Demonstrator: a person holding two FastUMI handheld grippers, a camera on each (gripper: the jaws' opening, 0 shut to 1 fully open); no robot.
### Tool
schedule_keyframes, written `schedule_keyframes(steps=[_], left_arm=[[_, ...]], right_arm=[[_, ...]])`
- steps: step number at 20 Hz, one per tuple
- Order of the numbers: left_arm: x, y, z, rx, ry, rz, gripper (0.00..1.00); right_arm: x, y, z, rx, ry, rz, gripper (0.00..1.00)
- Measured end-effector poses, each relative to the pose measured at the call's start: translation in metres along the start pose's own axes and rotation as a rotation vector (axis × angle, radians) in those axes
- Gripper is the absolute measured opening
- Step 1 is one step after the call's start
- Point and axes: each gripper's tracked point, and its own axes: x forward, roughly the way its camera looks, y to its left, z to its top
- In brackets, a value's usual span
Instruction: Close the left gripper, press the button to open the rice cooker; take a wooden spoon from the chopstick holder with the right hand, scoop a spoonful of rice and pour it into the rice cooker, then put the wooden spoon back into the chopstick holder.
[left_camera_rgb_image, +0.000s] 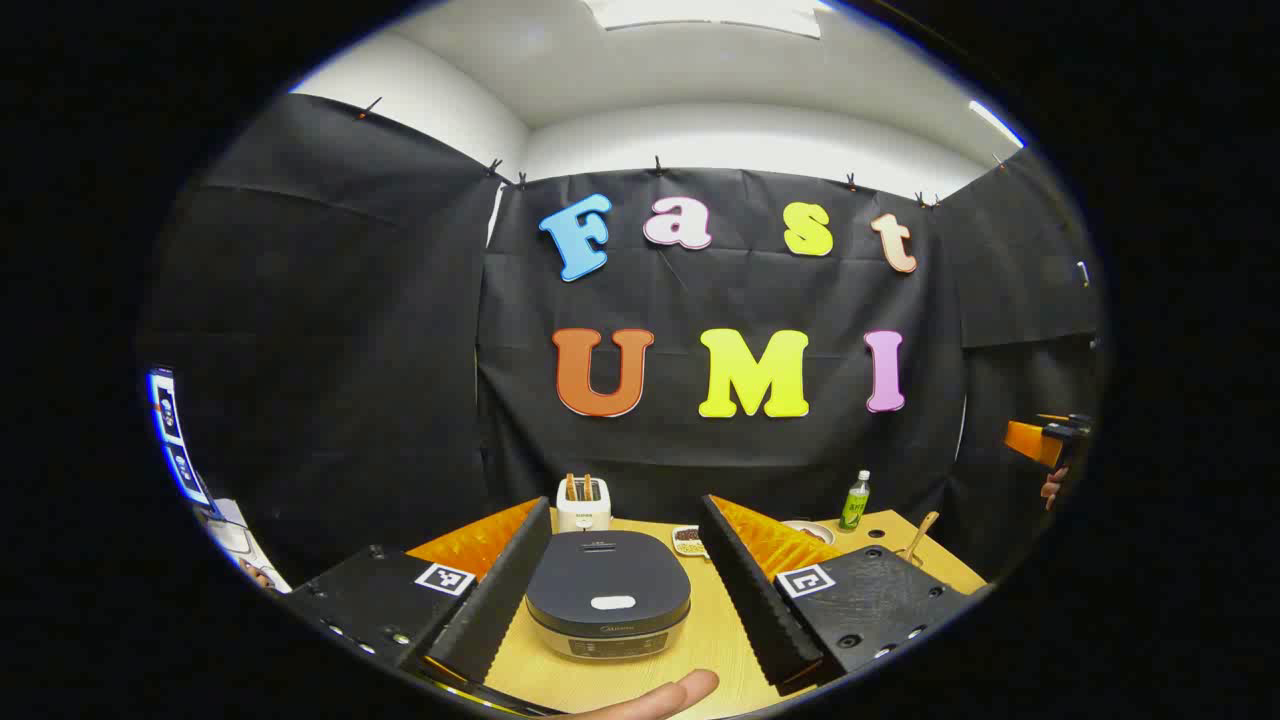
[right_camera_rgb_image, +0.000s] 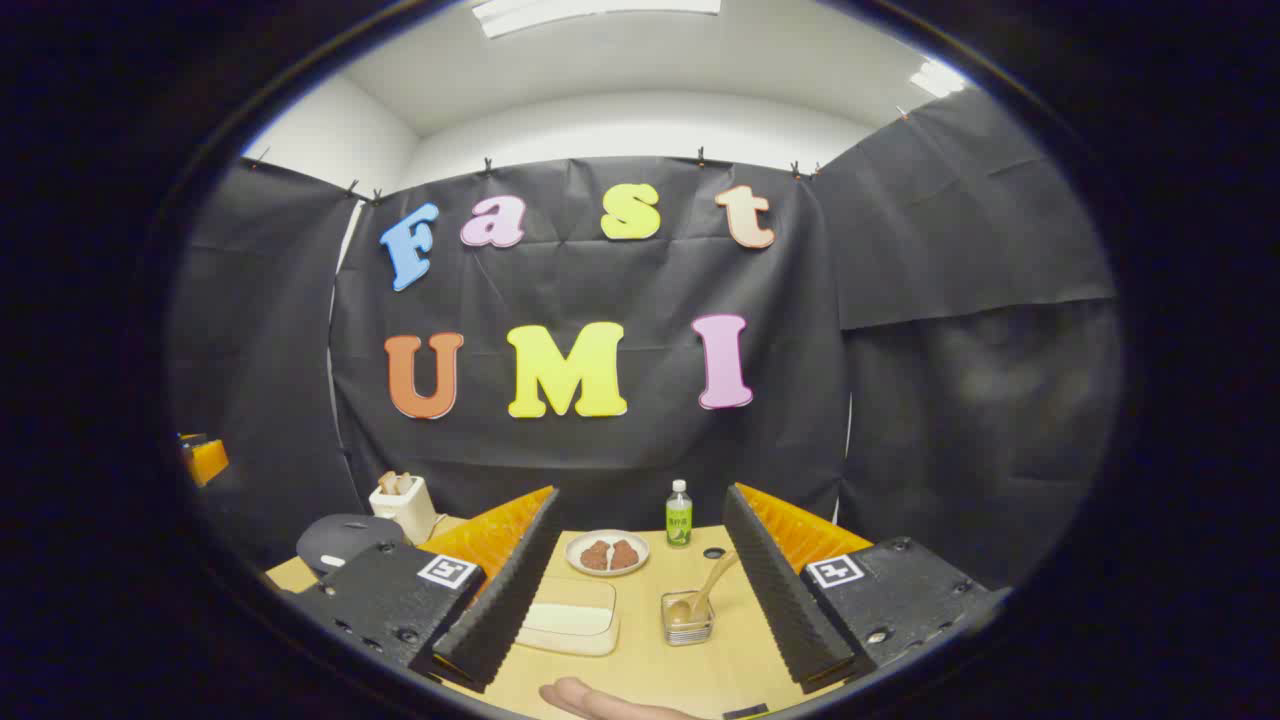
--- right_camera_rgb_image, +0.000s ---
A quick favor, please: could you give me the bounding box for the dark grey rice cooker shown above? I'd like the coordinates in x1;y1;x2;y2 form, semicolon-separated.
297;514;406;579

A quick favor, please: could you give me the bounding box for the white round plate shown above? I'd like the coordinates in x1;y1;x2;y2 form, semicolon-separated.
565;529;651;578

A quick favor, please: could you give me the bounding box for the green tea bottle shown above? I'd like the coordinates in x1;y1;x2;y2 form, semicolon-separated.
666;479;694;548

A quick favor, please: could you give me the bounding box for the long ceiling light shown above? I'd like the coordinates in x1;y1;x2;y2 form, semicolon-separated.
472;0;723;39

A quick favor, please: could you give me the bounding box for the clear metal chopstick holder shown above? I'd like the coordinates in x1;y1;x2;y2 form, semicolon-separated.
660;589;716;647

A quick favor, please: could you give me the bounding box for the small ceiling light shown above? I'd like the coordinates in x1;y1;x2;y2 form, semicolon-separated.
908;60;969;99

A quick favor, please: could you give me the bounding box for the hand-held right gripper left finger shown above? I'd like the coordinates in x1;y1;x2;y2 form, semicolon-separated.
283;486;563;693

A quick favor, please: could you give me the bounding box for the black backdrop cloth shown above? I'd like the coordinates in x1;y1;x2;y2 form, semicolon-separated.
165;85;1121;591

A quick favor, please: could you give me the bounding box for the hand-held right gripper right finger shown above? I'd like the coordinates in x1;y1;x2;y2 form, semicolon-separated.
722;483;1009;695

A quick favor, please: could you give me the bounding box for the wooden spoon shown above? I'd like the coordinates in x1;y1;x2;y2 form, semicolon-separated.
668;549;741;626

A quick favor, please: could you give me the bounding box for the white toaster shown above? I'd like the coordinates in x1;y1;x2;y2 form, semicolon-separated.
369;470;439;546

